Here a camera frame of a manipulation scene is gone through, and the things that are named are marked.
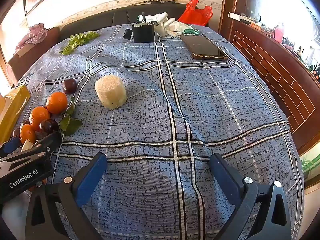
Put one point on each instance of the black smartphone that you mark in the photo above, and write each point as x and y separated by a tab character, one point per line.
203	47

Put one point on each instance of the blue plaid tablecloth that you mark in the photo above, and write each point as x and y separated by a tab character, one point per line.
175	105

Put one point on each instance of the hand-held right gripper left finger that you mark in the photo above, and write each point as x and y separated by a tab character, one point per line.
92	176

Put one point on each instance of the green plant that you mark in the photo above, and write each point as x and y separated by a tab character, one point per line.
308	165

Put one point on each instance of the wooden cabinet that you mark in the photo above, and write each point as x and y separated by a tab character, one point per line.
275	75

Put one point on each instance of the red plum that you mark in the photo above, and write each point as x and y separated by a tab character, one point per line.
16	132

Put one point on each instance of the orange with leafy stem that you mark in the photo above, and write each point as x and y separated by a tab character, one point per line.
57	102

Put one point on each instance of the yellow cardboard box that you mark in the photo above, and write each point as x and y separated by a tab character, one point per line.
12	110

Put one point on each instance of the green citrus leaves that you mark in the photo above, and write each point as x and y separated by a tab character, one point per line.
70	125

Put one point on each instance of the red bottle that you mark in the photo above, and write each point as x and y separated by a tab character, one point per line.
278	33

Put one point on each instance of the dark plum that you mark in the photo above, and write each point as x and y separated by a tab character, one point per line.
69	86
25	122
49	126

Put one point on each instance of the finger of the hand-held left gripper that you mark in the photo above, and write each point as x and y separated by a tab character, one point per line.
51	140
10	144

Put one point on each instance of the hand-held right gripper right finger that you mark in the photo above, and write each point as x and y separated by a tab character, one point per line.
226	177

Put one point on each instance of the red plastic bag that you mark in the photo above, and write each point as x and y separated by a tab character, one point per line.
196	13

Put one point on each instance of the black square container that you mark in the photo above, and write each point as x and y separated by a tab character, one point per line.
143	33

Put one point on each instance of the green printed white glove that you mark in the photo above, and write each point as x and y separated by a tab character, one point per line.
186	29

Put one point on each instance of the brown armchair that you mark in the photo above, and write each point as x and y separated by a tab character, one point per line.
37	53

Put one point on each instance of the crumpled floral cloth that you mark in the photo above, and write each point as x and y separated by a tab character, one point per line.
32	36

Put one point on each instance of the green lettuce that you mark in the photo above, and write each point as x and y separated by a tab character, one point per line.
78	41

